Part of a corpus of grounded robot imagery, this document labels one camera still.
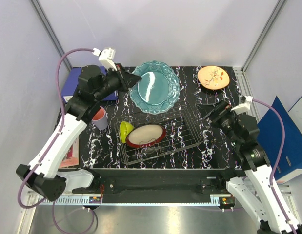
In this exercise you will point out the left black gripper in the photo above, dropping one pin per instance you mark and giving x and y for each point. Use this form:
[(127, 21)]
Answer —
[(128, 81)]

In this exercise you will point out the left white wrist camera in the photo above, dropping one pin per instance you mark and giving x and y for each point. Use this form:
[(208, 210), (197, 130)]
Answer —
[(106, 57)]

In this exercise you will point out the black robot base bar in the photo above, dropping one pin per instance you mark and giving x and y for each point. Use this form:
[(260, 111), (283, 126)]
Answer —
[(202, 181)]

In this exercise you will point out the white paper sheet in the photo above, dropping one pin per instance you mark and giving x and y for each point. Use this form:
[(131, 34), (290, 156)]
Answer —
[(296, 108)]

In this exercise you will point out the pink plastic cup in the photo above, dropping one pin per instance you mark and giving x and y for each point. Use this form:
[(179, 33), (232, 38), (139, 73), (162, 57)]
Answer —
[(100, 114)]

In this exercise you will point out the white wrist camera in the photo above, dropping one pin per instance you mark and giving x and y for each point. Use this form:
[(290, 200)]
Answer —
[(106, 57), (244, 105)]

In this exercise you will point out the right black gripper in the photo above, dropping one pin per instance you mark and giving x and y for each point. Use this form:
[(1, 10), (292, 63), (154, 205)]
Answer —
[(220, 109)]

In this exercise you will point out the teal scalloped plate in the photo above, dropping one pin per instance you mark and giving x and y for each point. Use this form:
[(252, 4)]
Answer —
[(158, 90)]

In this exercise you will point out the lilac plastic cup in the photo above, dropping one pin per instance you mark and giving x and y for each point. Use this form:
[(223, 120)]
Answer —
[(102, 123)]

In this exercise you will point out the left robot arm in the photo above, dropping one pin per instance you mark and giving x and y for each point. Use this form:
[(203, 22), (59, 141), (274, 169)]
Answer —
[(42, 174)]

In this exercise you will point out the red illustrated book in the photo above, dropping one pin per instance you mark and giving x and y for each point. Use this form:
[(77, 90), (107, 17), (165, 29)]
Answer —
[(71, 158)]

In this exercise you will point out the yellow-green bowl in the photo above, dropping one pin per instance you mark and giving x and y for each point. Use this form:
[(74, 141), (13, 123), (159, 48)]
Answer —
[(125, 129)]

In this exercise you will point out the purple-blue ring binder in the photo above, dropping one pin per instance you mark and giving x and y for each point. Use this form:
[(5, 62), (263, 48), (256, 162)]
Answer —
[(72, 81)]

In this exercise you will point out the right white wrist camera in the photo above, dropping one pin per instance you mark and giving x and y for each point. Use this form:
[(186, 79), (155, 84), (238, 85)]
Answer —
[(244, 105)]

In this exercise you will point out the cream floral plate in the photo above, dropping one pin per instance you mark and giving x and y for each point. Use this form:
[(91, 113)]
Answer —
[(213, 77)]

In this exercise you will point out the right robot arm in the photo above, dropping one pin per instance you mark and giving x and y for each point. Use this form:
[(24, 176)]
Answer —
[(266, 206)]

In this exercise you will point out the black wire dish rack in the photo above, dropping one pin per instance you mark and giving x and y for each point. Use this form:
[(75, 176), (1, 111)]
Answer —
[(182, 124)]

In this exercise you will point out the red rimmed white plate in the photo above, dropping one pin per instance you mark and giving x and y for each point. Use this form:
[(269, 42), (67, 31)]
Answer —
[(145, 136)]

